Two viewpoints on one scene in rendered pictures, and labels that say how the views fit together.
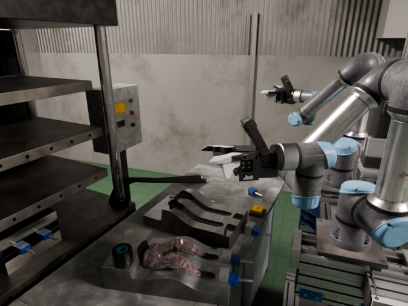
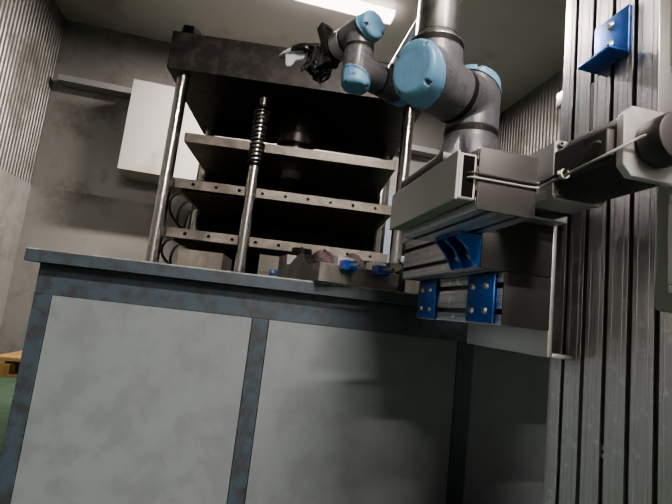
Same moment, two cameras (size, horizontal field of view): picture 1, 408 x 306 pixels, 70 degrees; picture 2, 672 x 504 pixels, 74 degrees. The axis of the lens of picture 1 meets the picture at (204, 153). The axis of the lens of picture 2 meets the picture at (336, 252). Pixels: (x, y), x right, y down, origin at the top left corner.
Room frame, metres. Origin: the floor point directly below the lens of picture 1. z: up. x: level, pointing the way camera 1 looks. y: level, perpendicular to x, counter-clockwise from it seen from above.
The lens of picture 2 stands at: (0.20, -1.21, 0.71)
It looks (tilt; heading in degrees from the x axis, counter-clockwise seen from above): 8 degrees up; 59
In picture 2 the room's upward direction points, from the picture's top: 7 degrees clockwise
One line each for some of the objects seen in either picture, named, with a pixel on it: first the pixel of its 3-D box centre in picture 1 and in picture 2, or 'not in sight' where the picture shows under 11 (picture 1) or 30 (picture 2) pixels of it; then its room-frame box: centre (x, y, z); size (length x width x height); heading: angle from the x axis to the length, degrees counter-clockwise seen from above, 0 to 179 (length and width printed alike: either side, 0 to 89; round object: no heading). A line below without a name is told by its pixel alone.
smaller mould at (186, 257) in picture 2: not in sight; (205, 264); (0.62, 0.39, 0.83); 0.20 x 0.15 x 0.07; 63
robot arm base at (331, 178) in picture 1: (339, 173); not in sight; (1.37, -0.70, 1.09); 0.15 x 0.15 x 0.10
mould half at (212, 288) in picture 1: (172, 262); (331, 271); (0.99, 0.13, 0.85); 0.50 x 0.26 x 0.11; 80
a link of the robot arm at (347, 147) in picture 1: (343, 152); not in sight; (1.38, -0.71, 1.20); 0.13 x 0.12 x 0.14; 135
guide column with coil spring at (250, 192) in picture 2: not in sight; (246, 223); (0.91, 0.87, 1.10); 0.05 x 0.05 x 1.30
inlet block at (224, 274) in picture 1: (235, 278); (349, 265); (0.89, -0.13, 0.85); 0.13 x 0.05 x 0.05; 80
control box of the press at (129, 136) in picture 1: (124, 190); not in sight; (1.85, 0.57, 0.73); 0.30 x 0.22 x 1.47; 153
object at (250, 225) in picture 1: (258, 231); not in sight; (1.24, -0.28, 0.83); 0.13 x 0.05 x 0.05; 56
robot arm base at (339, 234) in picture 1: (350, 227); (468, 155); (0.91, -0.54, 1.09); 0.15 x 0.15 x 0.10
